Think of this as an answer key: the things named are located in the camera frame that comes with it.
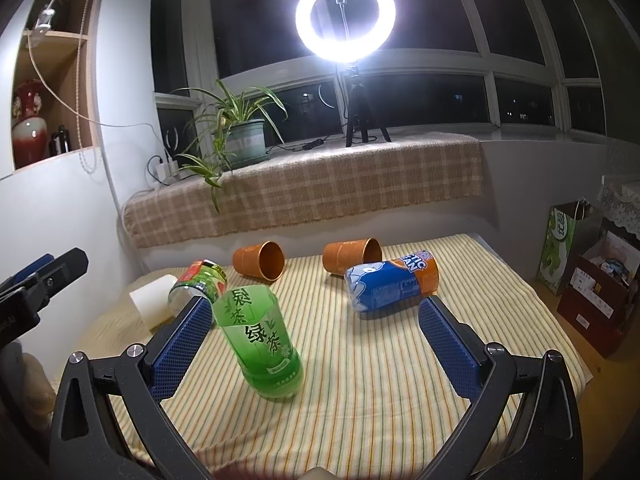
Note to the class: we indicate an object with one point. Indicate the white lace cloth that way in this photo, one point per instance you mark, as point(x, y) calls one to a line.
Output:
point(622, 200)

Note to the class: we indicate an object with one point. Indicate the small black bottle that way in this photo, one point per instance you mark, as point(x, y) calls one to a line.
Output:
point(60, 141)

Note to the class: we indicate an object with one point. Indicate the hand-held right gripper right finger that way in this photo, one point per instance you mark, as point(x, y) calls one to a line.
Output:
point(450, 347)

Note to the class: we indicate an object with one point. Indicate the dark red cardboard box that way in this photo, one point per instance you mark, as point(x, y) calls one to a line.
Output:
point(590, 310)

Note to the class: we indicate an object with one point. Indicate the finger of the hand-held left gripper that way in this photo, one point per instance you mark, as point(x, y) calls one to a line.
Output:
point(62, 272)
point(30, 270)

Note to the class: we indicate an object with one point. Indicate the wooden wall shelf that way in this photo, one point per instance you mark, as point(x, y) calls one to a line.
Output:
point(75, 35)

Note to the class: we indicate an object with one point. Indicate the green red label bottle cup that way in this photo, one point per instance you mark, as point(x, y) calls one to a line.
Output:
point(200, 280)

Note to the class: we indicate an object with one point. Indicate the blue orange label bottle cup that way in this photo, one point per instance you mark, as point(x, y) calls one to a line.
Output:
point(385, 285)

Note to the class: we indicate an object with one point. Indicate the white cup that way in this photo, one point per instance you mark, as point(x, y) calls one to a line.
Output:
point(152, 301)

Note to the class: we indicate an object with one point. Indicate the green paper bag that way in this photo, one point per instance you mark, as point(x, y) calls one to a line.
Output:
point(565, 250)

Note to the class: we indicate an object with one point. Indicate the black tripod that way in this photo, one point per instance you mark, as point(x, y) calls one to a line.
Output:
point(359, 105)

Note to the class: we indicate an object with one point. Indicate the white clip device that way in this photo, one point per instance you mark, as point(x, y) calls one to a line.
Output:
point(45, 19)

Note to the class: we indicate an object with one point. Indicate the potted spider plant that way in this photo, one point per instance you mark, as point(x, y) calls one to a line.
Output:
point(245, 140)

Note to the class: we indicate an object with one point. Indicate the green cut bottle cup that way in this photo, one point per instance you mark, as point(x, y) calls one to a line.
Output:
point(260, 350)

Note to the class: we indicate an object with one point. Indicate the plaid windowsill cloth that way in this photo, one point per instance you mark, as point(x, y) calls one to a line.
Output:
point(350, 180)

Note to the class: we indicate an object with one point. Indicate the red white vase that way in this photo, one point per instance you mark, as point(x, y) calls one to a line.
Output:
point(30, 130)

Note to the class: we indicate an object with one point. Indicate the striped tablecloth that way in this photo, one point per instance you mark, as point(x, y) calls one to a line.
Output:
point(375, 390)

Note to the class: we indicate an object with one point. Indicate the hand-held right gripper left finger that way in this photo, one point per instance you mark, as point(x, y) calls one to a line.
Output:
point(177, 350)

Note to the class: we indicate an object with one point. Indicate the white power strip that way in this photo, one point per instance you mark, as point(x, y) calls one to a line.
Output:
point(167, 170)

